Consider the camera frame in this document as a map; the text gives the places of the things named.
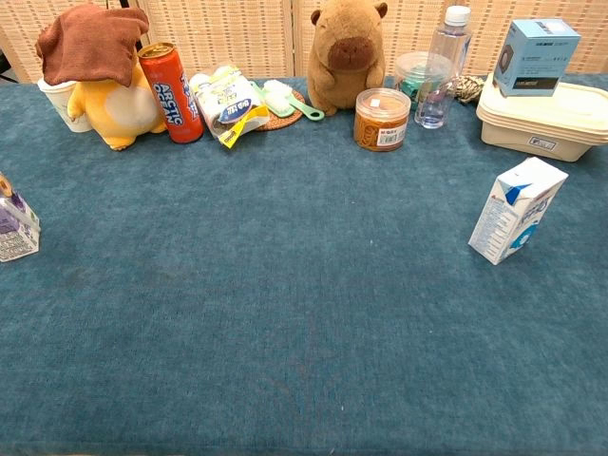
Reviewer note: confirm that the white blue milk carton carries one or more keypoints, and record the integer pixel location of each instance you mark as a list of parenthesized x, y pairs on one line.
[(518, 214)]

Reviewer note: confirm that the clear jar of rubber bands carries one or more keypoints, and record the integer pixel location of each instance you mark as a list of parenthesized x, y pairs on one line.
[(380, 123)]

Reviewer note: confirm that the beige lidded food container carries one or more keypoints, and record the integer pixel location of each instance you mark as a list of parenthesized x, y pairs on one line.
[(541, 123)]

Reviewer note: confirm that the teal table cloth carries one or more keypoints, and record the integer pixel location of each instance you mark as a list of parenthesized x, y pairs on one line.
[(285, 332)]

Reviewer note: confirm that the clear plastic water bottle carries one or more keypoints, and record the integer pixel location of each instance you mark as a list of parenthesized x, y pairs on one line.
[(444, 71)]

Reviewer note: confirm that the brown capybara plush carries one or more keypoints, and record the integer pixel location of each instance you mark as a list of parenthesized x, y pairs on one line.
[(342, 57)]

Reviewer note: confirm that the round woven coaster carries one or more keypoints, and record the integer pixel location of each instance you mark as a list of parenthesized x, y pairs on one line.
[(285, 122)]

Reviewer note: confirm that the bamboo folding screen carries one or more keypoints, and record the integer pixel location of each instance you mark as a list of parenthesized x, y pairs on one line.
[(228, 33)]

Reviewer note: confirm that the purple white carton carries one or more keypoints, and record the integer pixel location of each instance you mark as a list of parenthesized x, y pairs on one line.
[(16, 233)]

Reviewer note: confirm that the clear jar of teal clips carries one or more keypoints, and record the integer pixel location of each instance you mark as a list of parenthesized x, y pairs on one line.
[(407, 76)]

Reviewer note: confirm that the green white brush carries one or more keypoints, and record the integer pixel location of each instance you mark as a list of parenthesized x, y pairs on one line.
[(312, 114)]

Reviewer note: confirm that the light blue cardboard box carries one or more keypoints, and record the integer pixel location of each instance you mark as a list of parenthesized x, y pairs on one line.
[(537, 57)]

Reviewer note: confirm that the brown towel cloth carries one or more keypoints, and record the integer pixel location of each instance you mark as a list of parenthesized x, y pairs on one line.
[(90, 43)]

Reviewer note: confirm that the white bristle scrub brush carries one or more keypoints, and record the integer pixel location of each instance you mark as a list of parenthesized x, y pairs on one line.
[(278, 100)]

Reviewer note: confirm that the yellow plush toy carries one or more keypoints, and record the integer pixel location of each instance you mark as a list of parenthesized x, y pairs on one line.
[(119, 109)]

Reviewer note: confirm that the orange Arctic Ocean can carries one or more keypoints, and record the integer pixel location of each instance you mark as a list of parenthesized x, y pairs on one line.
[(171, 95)]

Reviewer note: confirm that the white paper cup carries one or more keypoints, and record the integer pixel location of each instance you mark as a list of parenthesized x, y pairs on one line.
[(59, 102)]

